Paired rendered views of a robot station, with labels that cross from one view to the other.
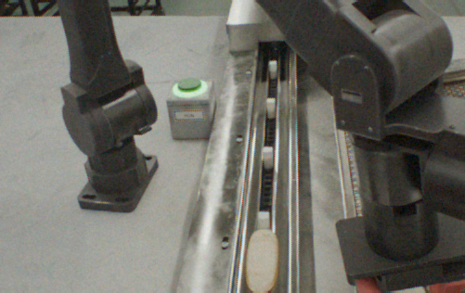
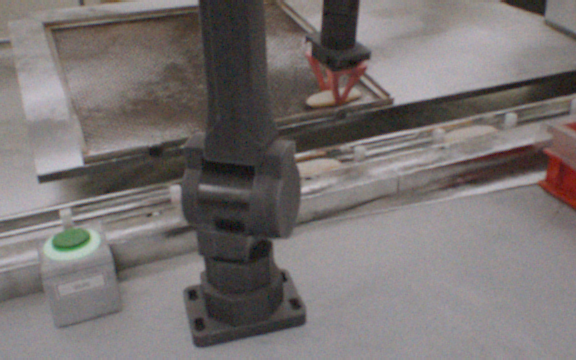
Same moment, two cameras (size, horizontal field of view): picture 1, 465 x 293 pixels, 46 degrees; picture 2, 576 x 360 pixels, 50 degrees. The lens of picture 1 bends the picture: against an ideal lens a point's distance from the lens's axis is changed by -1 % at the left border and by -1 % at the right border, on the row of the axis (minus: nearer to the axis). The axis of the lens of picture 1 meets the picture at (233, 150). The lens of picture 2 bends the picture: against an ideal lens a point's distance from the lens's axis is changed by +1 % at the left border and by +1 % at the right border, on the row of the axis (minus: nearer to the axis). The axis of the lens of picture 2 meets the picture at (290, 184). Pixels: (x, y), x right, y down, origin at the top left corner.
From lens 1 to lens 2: 110 cm
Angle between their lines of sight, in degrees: 97
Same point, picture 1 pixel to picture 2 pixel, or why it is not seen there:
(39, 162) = not seen: outside the picture
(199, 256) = (335, 183)
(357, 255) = (358, 50)
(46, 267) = (404, 296)
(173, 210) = not seen: hidden behind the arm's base
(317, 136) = not seen: hidden behind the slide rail
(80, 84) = (274, 138)
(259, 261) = (316, 164)
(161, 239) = (308, 245)
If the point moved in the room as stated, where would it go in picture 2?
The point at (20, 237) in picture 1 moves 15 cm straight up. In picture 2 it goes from (389, 343) to (396, 212)
